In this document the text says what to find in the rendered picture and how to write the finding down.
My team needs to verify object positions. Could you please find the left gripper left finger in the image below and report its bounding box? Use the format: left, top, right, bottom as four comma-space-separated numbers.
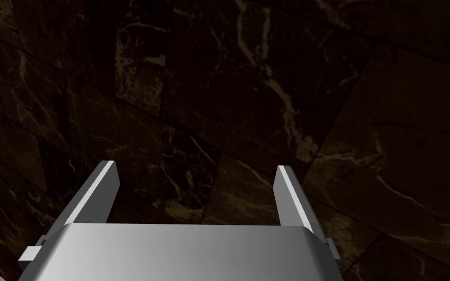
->
44, 160, 121, 240

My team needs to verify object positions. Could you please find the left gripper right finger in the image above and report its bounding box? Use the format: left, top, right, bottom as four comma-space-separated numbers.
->
273, 165, 327, 243

